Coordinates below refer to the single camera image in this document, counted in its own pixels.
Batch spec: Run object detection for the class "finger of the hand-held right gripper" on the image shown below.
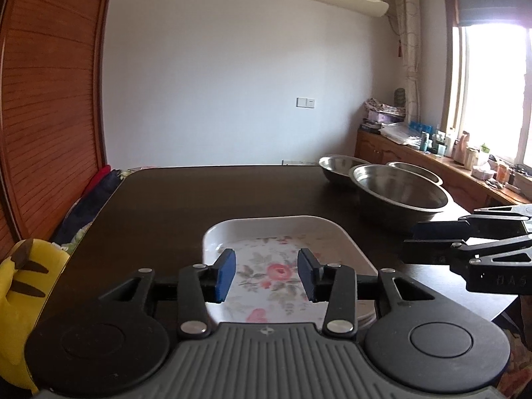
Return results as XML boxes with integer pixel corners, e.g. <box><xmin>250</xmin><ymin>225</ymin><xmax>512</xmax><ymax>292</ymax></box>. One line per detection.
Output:
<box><xmin>402</xmin><ymin>235</ymin><xmax>532</xmax><ymax>267</ymax></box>
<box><xmin>409</xmin><ymin>203</ymin><xmax>532</xmax><ymax>242</ymax></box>

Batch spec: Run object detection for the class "small steel bowl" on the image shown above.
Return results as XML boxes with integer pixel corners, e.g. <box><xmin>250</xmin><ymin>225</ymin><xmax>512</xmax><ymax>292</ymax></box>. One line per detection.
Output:
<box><xmin>319</xmin><ymin>155</ymin><xmax>371</xmax><ymax>186</ymax></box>

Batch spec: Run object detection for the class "clear plastic bag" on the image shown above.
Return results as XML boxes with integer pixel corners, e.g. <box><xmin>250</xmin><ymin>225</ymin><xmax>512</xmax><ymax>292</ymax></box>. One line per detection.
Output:
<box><xmin>380</xmin><ymin>122</ymin><xmax>420</xmax><ymax>146</ymax></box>

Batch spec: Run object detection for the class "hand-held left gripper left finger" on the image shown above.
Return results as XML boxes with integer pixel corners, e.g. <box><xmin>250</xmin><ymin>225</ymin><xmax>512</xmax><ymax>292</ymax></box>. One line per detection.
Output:
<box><xmin>97</xmin><ymin>248</ymin><xmax>237</xmax><ymax>340</ymax></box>

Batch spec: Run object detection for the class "yellow plush toy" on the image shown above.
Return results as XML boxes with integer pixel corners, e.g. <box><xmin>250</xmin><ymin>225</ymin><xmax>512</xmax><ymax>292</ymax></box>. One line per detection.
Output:
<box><xmin>0</xmin><ymin>239</ymin><xmax>70</xmax><ymax>395</ymax></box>

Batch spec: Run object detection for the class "dark blue cloth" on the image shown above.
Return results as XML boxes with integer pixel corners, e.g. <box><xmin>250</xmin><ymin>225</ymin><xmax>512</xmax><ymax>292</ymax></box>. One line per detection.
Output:
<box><xmin>54</xmin><ymin>170</ymin><xmax>123</xmax><ymax>254</ymax></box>

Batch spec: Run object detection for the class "large steel bowl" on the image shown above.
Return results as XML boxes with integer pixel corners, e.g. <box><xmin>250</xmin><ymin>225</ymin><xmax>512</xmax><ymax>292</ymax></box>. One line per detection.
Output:
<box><xmin>348</xmin><ymin>164</ymin><xmax>452</xmax><ymax>233</ymax></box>

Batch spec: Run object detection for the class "patterned floor cloth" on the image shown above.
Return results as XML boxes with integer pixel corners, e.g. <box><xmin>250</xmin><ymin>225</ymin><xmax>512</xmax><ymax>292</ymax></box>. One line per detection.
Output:
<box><xmin>494</xmin><ymin>324</ymin><xmax>532</xmax><ymax>399</ymax></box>

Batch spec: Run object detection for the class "red cloth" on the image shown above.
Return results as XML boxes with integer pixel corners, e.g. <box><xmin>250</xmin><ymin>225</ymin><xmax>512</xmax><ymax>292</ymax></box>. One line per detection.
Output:
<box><xmin>83</xmin><ymin>165</ymin><xmax>112</xmax><ymax>194</ymax></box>

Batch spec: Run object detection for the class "wooden slatted wardrobe door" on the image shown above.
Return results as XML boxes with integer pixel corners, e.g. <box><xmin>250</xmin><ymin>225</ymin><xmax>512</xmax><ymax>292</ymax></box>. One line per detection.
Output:
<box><xmin>0</xmin><ymin>0</ymin><xmax>117</xmax><ymax>242</ymax></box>

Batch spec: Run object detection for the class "medium steel bowl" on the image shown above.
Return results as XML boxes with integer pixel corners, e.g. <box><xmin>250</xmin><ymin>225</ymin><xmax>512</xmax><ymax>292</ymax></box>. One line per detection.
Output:
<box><xmin>386</xmin><ymin>161</ymin><xmax>443</xmax><ymax>186</ymax></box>

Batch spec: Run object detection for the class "wooden low cabinet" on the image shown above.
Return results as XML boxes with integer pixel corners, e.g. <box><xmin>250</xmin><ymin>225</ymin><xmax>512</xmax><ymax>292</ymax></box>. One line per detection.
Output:
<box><xmin>355</xmin><ymin>129</ymin><xmax>532</xmax><ymax>225</ymax></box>

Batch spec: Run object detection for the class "window with wooden frame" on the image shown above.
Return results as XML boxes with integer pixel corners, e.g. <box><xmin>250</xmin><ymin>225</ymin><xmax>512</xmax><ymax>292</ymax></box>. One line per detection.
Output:
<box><xmin>443</xmin><ymin>0</ymin><xmax>532</xmax><ymax>167</ymax></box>

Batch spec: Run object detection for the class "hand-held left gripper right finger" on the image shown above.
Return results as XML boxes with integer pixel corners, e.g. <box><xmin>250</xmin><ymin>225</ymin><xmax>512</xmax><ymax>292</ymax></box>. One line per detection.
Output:
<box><xmin>298</xmin><ymin>248</ymin><xmax>436</xmax><ymax>339</ymax></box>

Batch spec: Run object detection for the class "patterned cream curtain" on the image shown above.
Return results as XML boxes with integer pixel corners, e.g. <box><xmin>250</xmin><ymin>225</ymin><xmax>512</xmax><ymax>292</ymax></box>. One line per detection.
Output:
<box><xmin>393</xmin><ymin>0</ymin><xmax>420</xmax><ymax>123</ymax></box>

